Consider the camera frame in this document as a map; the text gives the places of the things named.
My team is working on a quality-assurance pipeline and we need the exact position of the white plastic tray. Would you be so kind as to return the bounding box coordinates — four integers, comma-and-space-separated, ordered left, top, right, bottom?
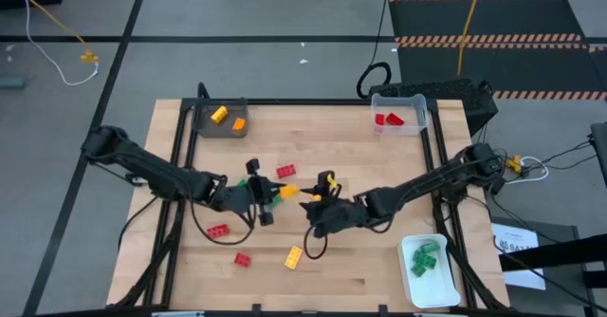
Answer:
398, 233, 464, 309

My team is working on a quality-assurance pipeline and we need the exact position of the long yellow toy block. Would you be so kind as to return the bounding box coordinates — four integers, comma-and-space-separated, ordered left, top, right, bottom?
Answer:
284, 245, 304, 270

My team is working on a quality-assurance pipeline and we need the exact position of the yellow cable with connector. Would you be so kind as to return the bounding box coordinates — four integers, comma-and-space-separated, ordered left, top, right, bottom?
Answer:
0, 0, 101, 65

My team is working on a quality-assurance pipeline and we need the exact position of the black hazard striped floor mat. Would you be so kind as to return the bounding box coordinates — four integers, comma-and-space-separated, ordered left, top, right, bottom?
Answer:
387, 0, 585, 48
396, 45, 607, 103

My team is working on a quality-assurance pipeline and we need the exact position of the white paper sheet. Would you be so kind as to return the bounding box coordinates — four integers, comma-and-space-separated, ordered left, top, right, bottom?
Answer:
490, 222, 547, 291

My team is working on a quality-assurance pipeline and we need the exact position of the grey floor object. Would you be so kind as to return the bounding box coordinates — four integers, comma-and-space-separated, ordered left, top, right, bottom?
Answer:
0, 74, 28, 90

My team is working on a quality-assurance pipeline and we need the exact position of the dark grey side table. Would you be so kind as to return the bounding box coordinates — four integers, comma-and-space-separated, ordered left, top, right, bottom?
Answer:
487, 215, 607, 317

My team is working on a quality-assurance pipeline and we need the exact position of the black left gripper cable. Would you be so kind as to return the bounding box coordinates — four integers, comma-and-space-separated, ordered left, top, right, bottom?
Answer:
188, 183, 262, 247

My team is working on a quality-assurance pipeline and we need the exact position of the black aluminium table frame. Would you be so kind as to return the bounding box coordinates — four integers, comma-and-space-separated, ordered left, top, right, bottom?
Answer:
111, 82, 511, 317

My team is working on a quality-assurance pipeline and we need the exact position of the yellow hanging cable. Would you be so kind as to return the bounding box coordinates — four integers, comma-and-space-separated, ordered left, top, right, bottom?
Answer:
455, 0, 487, 78

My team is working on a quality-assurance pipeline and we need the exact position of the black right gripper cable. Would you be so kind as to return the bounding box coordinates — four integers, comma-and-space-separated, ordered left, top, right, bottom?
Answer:
302, 225, 329, 261

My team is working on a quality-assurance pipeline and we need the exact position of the clear plastic bin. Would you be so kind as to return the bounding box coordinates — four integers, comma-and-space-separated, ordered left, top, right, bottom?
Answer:
370, 92, 432, 137

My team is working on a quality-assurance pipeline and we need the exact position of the black hanging cable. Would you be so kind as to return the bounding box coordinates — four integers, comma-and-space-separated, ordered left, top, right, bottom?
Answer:
355, 0, 395, 102

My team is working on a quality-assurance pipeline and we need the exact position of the grey translucent plastic bin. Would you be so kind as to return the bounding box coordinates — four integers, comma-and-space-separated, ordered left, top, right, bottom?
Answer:
192, 97, 250, 140

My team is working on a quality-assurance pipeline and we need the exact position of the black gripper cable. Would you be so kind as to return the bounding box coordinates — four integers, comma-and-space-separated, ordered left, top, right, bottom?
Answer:
188, 183, 262, 247
302, 225, 329, 261

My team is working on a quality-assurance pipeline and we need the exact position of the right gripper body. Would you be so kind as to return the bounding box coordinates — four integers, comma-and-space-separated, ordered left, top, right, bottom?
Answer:
310, 170, 376, 240

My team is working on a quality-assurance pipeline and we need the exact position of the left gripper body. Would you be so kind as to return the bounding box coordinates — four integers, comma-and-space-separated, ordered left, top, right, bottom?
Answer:
215, 158, 275, 227

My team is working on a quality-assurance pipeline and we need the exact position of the black beam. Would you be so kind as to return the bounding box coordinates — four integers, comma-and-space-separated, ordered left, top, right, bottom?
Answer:
497, 233, 607, 273

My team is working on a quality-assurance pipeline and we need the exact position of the black perforated equipment box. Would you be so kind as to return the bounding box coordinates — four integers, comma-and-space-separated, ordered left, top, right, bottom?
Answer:
368, 78, 499, 138

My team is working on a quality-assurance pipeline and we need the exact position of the white floor cable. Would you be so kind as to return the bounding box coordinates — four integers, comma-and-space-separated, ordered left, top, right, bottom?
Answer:
13, 0, 100, 88

